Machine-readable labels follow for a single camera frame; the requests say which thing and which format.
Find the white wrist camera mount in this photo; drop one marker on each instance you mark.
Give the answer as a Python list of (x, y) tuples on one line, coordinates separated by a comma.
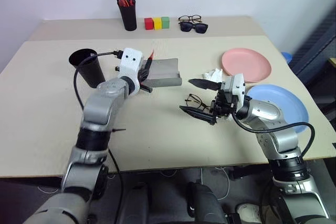
[(130, 64), (236, 87)]

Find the crumpled white tissue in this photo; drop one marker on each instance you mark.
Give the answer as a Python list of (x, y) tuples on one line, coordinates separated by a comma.
[(214, 75)]

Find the black sunglasses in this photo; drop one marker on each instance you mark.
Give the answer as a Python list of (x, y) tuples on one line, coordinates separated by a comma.
[(194, 27)]

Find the blue plate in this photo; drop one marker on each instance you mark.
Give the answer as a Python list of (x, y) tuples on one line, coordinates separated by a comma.
[(286, 100)]

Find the black plastic cup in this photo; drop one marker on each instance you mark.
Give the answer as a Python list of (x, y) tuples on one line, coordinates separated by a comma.
[(90, 69)]

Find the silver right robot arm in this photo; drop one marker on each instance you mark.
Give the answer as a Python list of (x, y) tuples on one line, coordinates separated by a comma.
[(281, 140)]

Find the dark thin-framed glasses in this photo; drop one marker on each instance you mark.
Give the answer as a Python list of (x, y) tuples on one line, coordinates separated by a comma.
[(195, 101)]

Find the grey open glasses case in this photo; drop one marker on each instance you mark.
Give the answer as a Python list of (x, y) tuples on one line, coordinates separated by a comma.
[(165, 73)]

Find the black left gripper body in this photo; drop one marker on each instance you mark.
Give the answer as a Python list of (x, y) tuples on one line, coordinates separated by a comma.
[(144, 73)]

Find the red cube block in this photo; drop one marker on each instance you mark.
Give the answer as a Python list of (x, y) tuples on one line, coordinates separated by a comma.
[(148, 23)]

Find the green cube block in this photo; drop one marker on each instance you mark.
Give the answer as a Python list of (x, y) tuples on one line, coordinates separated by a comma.
[(165, 22)]

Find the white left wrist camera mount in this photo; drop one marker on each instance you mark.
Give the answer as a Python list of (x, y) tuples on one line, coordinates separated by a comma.
[(130, 64)]

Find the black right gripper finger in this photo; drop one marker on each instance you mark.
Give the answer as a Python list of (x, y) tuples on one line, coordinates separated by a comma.
[(198, 113), (206, 84)]

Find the pink plate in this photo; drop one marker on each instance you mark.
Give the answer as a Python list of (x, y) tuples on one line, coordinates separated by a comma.
[(245, 62)]

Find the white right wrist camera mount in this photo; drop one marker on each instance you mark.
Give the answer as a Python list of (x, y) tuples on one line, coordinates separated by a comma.
[(236, 87)]

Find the red and black marker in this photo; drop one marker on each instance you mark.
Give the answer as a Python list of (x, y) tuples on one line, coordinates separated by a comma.
[(152, 54)]

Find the black pen holder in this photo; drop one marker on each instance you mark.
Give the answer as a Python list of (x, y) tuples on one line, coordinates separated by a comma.
[(128, 16)]

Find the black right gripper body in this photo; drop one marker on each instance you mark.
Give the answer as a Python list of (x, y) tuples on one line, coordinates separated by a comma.
[(223, 104)]

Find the beige table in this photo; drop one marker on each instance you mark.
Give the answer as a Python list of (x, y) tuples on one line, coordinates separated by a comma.
[(162, 134)]

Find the white shoe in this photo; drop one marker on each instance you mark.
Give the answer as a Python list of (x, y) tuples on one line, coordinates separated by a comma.
[(249, 212)]

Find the dark rounded shape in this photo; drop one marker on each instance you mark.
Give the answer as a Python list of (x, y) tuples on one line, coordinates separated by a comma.
[(206, 204)]

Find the yellow cube block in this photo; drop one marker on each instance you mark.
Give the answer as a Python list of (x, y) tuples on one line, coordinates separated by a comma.
[(157, 23)]

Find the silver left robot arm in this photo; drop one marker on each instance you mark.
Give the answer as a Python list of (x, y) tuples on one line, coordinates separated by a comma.
[(101, 103)]

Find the tortoiseshell framed glasses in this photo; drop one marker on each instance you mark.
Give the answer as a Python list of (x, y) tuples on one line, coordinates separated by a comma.
[(190, 19)]

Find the dark mesh chair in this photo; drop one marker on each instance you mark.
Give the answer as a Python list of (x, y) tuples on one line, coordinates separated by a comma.
[(317, 51)]

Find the red and black pen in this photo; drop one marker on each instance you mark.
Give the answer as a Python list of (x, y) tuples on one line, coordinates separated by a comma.
[(130, 1)]

